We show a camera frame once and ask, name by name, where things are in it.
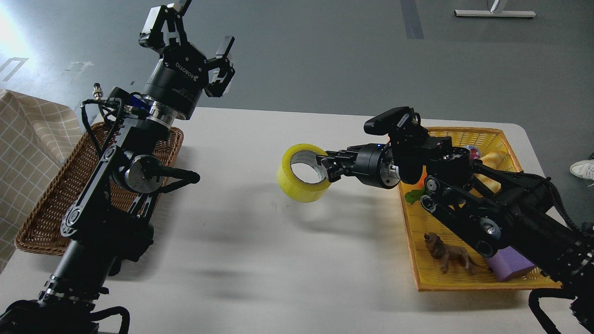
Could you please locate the white desk foot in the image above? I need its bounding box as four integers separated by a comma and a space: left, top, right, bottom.
454, 0, 537, 19

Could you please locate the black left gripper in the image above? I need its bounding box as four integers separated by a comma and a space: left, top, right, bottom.
138, 0, 235, 120

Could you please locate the small soda can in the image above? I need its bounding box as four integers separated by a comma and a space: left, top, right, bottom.
463, 145, 483, 160

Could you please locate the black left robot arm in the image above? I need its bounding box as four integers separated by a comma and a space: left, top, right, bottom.
1, 0, 235, 334

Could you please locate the yellow plastic basket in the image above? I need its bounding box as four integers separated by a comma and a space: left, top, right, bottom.
398, 127, 560, 291

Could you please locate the brown toy lion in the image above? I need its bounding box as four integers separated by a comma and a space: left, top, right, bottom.
423, 232, 493, 275

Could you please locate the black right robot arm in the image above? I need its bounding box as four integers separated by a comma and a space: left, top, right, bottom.
316, 107, 594, 334

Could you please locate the yellow tape roll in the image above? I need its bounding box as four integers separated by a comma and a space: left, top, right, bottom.
276, 143, 331, 203

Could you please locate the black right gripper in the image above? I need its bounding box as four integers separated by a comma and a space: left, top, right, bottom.
319, 142, 400, 189

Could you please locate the beige checkered cloth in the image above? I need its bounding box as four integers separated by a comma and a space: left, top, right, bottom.
0, 89, 82, 269

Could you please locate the white sneaker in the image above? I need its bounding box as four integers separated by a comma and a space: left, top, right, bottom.
570, 159, 594, 180

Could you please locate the orange toy carrot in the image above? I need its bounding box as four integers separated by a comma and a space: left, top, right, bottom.
404, 167, 428, 204

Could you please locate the purple foam block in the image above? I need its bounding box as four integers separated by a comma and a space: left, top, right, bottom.
484, 246, 536, 283

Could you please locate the brown wicker basket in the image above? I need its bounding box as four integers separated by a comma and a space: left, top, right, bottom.
14, 122, 184, 256

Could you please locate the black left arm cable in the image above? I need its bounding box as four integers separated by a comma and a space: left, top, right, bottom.
80, 83, 140, 158

